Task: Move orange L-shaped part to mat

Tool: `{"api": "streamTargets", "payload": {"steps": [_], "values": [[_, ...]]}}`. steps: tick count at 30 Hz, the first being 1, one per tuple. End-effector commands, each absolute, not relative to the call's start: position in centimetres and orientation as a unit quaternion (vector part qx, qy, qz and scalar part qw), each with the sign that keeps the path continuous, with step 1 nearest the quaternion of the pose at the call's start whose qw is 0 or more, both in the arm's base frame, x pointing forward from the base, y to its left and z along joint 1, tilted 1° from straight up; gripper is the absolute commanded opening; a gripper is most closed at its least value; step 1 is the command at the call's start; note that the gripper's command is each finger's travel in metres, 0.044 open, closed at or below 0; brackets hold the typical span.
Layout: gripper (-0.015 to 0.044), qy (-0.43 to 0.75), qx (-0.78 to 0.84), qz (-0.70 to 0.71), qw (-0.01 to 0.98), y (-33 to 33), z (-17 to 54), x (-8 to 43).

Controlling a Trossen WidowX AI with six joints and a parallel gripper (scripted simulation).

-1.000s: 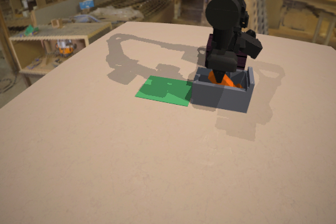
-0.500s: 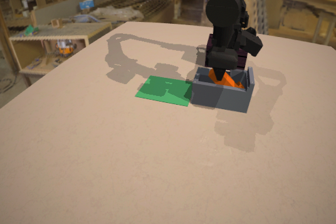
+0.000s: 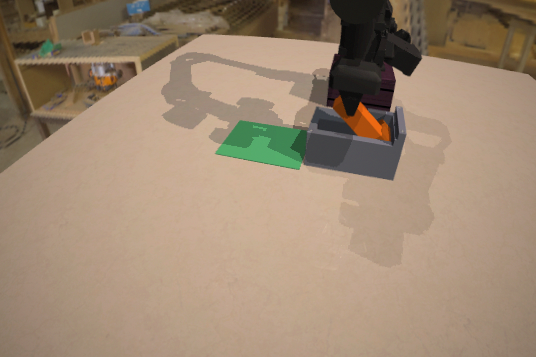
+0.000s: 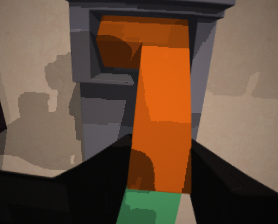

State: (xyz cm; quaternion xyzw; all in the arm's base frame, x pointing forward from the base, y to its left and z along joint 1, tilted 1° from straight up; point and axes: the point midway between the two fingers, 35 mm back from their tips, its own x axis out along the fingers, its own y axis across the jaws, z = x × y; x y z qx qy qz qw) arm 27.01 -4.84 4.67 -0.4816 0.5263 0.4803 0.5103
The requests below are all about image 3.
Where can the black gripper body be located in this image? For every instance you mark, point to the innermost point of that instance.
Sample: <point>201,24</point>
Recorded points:
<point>358,43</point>

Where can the orange l-shaped part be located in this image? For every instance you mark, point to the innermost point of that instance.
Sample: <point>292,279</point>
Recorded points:
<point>363,123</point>

